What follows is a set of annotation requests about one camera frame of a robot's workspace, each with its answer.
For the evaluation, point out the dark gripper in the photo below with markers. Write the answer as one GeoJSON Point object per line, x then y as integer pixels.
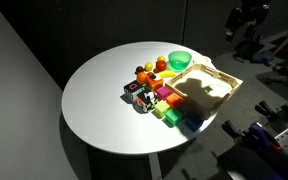
{"type": "Point", "coordinates": [234, 18]}

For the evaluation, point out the beige seal tape roll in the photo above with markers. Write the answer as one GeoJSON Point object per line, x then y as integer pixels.
{"type": "Point", "coordinates": [206, 60]}

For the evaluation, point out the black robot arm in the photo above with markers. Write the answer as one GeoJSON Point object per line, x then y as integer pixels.
{"type": "Point", "coordinates": [254, 16]}

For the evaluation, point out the light wooden box tray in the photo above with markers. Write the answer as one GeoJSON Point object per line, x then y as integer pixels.
{"type": "Point", "coordinates": [204, 90]}

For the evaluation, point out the dark bag on floor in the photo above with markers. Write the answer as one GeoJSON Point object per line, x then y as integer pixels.
{"type": "Point", "coordinates": [248, 50]}

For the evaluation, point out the wooden stick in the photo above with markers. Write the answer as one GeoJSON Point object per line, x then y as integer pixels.
{"type": "Point", "coordinates": [281, 45]}

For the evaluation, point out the green plastic bowl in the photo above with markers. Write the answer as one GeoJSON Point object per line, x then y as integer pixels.
{"type": "Point", "coordinates": [180, 60]}

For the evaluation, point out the small yellow toy fruit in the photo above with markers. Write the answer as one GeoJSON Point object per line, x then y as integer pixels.
{"type": "Point", "coordinates": [161, 58]}

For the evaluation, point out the red toy tomato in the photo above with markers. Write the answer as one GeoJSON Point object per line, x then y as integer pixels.
{"type": "Point", "coordinates": [161, 65]}

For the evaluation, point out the yellow toy banana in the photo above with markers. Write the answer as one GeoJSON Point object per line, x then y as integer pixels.
{"type": "Point", "coordinates": [167, 74]}

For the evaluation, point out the black spring clamp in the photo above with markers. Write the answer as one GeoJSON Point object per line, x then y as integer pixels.
{"type": "Point", "coordinates": [233, 128]}
{"type": "Point", "coordinates": [267, 110]}

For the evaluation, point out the yellow toy lemon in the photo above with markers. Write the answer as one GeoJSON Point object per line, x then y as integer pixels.
{"type": "Point", "coordinates": [148, 66]}

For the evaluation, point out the orange cube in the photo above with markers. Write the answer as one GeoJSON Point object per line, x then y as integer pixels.
{"type": "Point", "coordinates": [174, 99]}

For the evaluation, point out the grey cube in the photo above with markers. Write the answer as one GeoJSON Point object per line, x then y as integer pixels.
{"type": "Point", "coordinates": [186, 107]}

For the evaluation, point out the orange toy block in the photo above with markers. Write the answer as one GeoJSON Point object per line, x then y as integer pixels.
{"type": "Point", "coordinates": [154, 83]}

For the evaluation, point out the dark purple toy plum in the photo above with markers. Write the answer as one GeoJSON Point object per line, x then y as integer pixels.
{"type": "Point", "coordinates": [139, 69]}

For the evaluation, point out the orange toy fruit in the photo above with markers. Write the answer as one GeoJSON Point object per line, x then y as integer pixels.
{"type": "Point", "coordinates": [141, 77]}

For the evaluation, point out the blue cube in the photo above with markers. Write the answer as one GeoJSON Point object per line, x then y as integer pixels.
{"type": "Point", "coordinates": [194, 122]}

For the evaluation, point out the green cube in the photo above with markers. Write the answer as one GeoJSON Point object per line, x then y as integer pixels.
{"type": "Point", "coordinates": [174, 117]}

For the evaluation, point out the yellow-green cube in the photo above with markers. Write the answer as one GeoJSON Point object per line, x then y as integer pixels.
{"type": "Point", "coordinates": [161, 108]}

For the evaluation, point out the black and white cube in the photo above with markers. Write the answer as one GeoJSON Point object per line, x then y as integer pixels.
{"type": "Point", "coordinates": [146, 100]}

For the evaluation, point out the purple clamp with orange tip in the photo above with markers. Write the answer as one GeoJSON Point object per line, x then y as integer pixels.
{"type": "Point", "coordinates": [264, 136]}

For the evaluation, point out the black cube with pink letter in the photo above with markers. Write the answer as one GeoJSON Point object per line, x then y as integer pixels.
{"type": "Point", "coordinates": [133, 91]}

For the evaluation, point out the black mat with white edge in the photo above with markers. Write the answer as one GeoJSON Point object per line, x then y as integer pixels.
{"type": "Point", "coordinates": [247, 163]}

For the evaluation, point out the grey table pedestal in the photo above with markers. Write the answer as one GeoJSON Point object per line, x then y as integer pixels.
{"type": "Point", "coordinates": [155, 166]}

